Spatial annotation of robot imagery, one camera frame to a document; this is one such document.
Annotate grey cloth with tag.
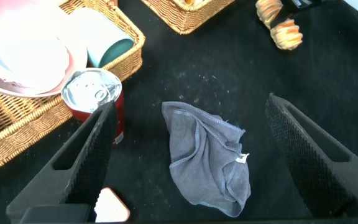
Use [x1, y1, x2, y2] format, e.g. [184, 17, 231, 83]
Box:
[161, 101, 252, 218]

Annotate pink lotion bottle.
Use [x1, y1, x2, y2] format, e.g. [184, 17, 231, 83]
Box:
[94, 187, 131, 223]

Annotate pink bowl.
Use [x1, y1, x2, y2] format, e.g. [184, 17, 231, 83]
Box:
[0, 0, 88, 99]

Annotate red soda can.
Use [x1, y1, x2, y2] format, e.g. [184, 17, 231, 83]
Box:
[60, 67, 126, 146]

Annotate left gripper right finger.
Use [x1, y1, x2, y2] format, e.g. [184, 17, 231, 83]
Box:
[265, 92, 358, 218]

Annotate white dish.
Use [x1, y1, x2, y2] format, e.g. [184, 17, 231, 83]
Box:
[0, 21, 71, 91]

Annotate wicker basket brown handles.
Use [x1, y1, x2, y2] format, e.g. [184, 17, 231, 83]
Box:
[140, 0, 236, 35]
[0, 0, 147, 181]

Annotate long striped bread roll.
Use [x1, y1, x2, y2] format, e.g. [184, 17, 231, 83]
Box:
[255, 0, 304, 51]

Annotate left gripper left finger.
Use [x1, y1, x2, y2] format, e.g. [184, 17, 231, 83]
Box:
[6, 100, 119, 216]

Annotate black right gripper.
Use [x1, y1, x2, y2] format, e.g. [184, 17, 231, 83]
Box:
[270, 0, 326, 29]

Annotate teal plastic cup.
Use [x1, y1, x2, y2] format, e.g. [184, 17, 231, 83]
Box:
[70, 6, 135, 68]

